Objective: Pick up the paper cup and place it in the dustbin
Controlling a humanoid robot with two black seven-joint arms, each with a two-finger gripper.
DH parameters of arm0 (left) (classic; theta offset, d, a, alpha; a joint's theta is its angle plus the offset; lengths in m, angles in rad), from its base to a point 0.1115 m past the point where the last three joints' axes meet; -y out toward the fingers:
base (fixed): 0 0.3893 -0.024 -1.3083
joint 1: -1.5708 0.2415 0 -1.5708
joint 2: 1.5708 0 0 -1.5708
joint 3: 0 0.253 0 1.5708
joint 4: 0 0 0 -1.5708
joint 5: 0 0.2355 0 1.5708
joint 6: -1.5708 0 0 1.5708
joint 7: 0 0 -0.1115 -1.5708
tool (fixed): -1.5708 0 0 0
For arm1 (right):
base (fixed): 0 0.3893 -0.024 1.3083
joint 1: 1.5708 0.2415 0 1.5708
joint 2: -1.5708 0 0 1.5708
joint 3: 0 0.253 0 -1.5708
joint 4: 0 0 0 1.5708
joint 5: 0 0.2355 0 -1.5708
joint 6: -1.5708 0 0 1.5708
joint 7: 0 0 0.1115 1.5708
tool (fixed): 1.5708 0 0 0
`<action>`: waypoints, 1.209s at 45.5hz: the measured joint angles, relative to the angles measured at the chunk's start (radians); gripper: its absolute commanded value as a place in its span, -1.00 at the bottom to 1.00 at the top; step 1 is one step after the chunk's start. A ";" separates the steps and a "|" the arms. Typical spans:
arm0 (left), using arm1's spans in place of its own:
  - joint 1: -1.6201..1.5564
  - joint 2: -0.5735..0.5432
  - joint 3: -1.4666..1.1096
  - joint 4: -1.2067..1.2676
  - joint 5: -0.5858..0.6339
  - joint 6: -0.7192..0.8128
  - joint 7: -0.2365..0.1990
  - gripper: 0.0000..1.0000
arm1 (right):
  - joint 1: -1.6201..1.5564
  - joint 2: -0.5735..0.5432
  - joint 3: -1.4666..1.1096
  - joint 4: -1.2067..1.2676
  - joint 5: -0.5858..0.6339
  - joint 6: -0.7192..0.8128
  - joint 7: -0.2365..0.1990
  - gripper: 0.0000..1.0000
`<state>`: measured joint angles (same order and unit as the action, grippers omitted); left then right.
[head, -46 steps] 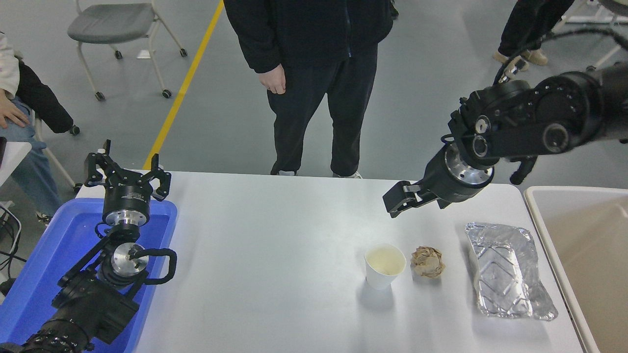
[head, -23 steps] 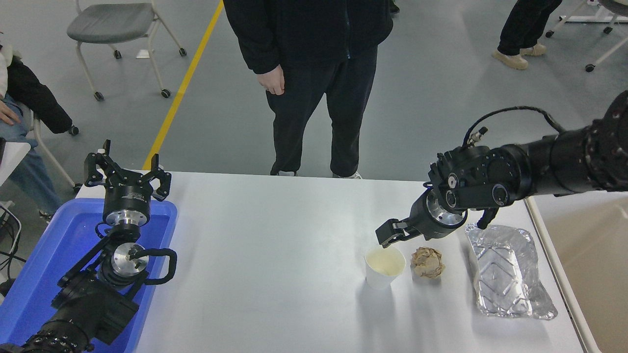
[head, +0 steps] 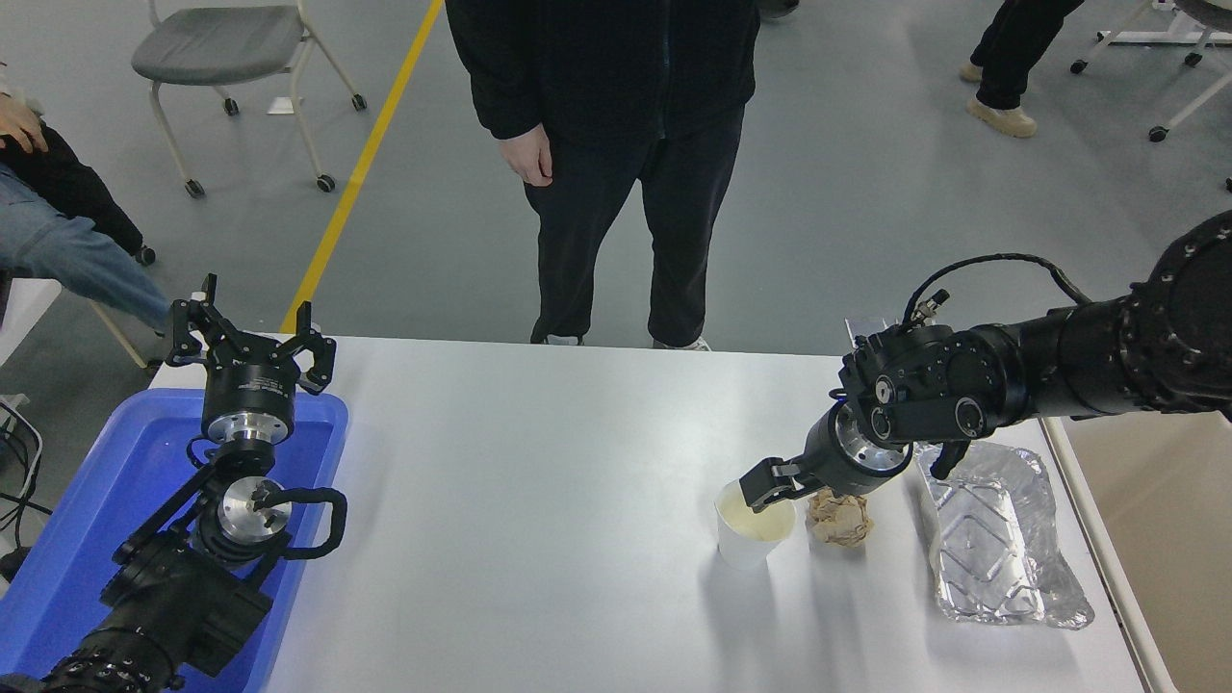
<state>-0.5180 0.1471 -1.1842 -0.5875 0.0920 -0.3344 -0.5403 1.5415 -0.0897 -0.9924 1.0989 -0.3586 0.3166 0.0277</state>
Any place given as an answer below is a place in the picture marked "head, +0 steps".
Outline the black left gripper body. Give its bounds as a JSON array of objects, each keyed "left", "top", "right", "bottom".
[{"left": 201, "top": 337, "right": 298, "bottom": 424}]

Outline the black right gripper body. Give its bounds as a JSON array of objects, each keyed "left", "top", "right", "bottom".
[{"left": 801, "top": 404, "right": 903, "bottom": 499}]

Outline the white paper cup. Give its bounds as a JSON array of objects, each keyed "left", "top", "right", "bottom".
[{"left": 714, "top": 478, "right": 798, "bottom": 571}]

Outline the person's hand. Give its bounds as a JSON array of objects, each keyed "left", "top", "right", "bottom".
[
  {"left": 500, "top": 126, "right": 555, "bottom": 190},
  {"left": 0, "top": 94, "right": 48, "bottom": 156}
]

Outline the crumpled tan paper ball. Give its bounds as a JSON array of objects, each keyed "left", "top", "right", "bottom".
[{"left": 807, "top": 489, "right": 874, "bottom": 550}]

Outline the grey chair with white legs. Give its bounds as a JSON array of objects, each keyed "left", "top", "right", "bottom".
[{"left": 90, "top": 245, "right": 165, "bottom": 378}]

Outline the crumpled silver foil tray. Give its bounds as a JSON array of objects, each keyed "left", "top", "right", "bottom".
[{"left": 911, "top": 441, "right": 1095, "bottom": 631}]

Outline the black jacket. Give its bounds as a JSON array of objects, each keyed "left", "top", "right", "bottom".
[{"left": 0, "top": 120, "right": 147, "bottom": 259}]

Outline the small white table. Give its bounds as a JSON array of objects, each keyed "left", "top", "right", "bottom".
[{"left": 0, "top": 279, "right": 62, "bottom": 369}]

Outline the blue plastic tray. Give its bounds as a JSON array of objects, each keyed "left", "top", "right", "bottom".
[{"left": 0, "top": 388, "right": 349, "bottom": 693}]

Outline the grey seat wheeled chair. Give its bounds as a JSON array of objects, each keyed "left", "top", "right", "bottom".
[{"left": 131, "top": 0, "right": 369, "bottom": 200}]

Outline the large pale bin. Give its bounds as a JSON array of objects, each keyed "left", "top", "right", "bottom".
[{"left": 1039, "top": 414, "right": 1232, "bottom": 693}]

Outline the white wheeled chair base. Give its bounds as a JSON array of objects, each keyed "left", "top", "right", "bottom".
[{"left": 1071, "top": 0, "right": 1232, "bottom": 143}]

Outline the black cable bundle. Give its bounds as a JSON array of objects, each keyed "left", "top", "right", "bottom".
[{"left": 0, "top": 399, "right": 46, "bottom": 580}]

